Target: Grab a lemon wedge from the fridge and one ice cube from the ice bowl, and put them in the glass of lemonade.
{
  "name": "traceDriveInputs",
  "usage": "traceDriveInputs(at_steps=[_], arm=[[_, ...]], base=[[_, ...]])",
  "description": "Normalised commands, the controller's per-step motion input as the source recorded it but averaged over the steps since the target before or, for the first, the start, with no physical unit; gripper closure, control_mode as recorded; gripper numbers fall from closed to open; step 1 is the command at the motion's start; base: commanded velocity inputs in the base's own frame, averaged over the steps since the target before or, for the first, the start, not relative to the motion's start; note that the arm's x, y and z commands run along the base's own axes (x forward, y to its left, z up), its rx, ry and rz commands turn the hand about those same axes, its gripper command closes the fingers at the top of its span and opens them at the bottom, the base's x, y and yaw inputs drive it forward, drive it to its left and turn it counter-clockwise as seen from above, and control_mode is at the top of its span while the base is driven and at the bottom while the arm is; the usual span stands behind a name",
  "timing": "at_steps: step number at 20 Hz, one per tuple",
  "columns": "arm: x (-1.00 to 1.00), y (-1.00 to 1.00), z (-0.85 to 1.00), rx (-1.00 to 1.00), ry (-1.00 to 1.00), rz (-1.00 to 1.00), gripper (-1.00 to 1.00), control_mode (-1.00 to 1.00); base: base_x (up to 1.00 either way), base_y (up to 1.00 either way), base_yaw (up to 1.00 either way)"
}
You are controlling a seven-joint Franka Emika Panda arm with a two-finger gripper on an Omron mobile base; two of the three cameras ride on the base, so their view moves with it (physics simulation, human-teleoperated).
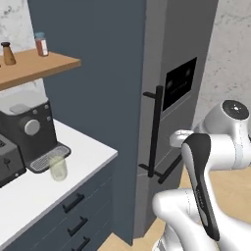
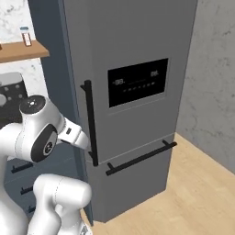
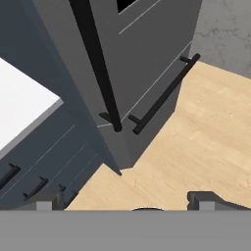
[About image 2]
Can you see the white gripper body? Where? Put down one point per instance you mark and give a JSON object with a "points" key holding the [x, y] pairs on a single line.
{"points": [[80, 139]]}

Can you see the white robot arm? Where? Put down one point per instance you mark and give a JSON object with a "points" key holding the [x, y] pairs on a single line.
{"points": [[36, 134]]}

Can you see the grey fridge drawer front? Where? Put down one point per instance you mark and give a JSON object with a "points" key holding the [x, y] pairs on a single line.
{"points": [[131, 186]]}

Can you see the grey fridge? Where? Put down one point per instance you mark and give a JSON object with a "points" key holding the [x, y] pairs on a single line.
{"points": [[131, 36]]}

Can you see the grey fridge door with display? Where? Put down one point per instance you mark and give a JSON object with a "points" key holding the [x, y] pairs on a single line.
{"points": [[134, 33]]}

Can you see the blue drawer cabinet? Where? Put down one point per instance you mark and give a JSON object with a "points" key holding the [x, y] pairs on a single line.
{"points": [[62, 162]]}

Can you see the blue tall side panel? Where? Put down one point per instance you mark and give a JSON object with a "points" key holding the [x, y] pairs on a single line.
{"points": [[52, 73]]}

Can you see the small jar with blue lid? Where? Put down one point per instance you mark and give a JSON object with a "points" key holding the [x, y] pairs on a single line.
{"points": [[26, 36]]}

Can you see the wooden wall shelf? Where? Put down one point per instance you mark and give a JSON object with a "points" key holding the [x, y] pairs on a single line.
{"points": [[21, 50]]}

